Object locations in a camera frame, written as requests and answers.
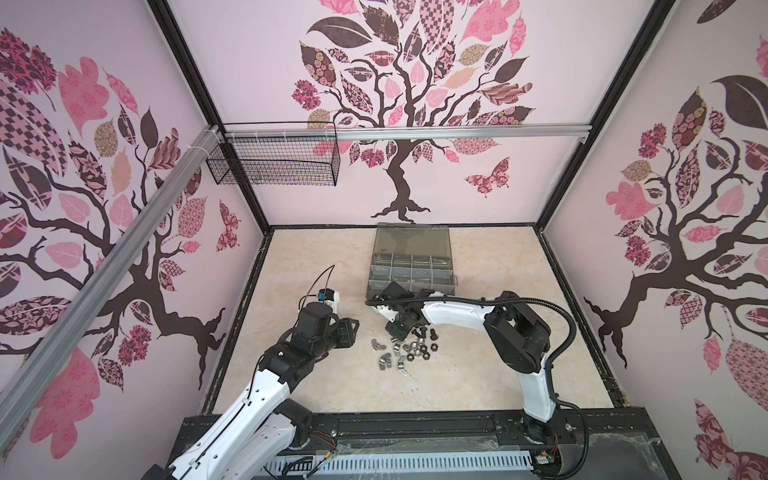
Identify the aluminium rail on back wall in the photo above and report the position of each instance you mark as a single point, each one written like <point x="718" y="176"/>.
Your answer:
<point x="415" y="133"/>

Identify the aluminium rail on wall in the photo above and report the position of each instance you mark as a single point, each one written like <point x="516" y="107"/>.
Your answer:
<point x="29" y="383"/>
<point x="415" y="133"/>

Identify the black wire mesh basket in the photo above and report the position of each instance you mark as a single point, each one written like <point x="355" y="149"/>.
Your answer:
<point x="292" y="153"/>

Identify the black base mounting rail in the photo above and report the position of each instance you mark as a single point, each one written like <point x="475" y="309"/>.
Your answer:
<point x="507" y="427"/>

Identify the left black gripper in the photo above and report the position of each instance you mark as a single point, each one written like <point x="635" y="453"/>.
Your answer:
<point x="346" y="332"/>

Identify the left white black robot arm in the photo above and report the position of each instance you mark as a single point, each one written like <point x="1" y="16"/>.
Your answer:
<point x="263" y="420"/>

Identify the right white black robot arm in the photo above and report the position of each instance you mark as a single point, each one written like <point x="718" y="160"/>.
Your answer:
<point x="520" y="336"/>

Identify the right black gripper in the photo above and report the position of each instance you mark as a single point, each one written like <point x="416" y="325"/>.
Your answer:
<point x="398" y="335"/>

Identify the white slotted cable duct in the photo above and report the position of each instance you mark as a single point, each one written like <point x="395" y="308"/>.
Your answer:
<point x="398" y="463"/>

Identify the aluminium rail on left wall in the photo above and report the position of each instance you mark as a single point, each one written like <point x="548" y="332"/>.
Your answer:
<point x="29" y="383"/>

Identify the grey plastic compartment organizer box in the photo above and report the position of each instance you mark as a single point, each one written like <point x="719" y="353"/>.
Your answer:
<point x="417" y="257"/>

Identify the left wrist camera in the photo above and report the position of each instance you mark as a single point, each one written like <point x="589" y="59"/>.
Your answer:
<point x="329" y="297"/>

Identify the silver wing nut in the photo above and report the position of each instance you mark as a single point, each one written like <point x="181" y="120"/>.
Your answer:
<point x="402" y="367"/>
<point x="385" y="361"/>

